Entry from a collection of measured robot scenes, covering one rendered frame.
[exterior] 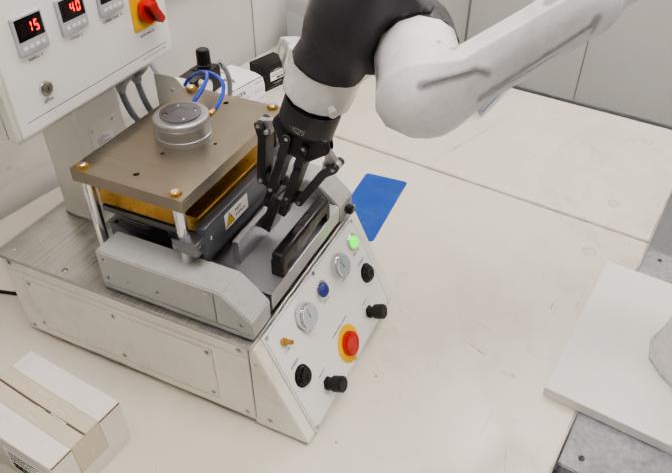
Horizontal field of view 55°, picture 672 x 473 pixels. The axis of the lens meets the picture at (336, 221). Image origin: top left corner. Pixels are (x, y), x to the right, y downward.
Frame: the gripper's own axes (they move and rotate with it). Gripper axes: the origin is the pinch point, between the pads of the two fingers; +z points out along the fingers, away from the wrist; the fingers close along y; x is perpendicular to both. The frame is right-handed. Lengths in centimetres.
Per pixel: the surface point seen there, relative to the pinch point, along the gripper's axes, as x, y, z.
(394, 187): 49, 10, 26
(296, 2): 98, -43, 25
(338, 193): 13.6, 5.2, 3.5
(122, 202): -10.2, -18.4, 4.3
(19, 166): 13, -60, 43
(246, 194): -1.0, -4.5, -0.5
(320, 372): -8.4, 17.5, 16.6
